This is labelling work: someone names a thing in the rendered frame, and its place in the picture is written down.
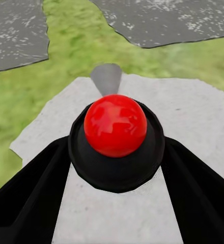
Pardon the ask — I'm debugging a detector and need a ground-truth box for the pesticide atomizer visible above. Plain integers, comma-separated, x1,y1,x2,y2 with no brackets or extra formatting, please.
68,63,165,194

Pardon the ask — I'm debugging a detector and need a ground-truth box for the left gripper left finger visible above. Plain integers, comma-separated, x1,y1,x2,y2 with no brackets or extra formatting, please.
0,136,71,244

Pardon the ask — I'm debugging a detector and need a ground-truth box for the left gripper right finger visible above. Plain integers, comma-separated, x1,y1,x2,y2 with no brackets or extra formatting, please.
161,137,224,244

